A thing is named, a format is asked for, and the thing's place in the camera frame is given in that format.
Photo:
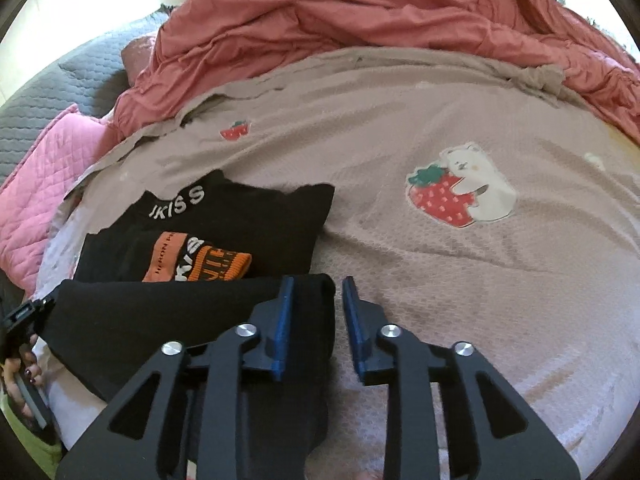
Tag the mauve printed bed cover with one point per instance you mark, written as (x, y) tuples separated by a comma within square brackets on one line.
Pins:
[(450, 285)]

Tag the grey quilted pillow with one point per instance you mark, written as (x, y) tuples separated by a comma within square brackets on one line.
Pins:
[(95, 65)]

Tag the coral red duvet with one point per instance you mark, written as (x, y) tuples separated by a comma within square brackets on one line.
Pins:
[(350, 5)]

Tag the dusty pink small pillow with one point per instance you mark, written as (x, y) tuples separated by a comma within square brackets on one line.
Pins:
[(140, 57)]

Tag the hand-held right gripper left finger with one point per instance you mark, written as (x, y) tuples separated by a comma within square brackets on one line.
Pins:
[(285, 330)]

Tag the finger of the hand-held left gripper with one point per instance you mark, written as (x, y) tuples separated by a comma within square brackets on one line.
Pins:
[(44, 306)]

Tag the pink quilted pillow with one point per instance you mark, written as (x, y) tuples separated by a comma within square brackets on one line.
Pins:
[(55, 160)]

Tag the person's left hand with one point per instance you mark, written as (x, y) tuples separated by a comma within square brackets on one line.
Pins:
[(12, 366)]

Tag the black sweater with orange cuffs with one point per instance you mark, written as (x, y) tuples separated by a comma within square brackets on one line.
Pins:
[(240, 220)]

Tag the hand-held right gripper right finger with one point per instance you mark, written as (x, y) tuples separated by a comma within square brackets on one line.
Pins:
[(352, 330)]

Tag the cream bed sheet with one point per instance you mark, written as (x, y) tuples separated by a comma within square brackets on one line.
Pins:
[(620, 140)]

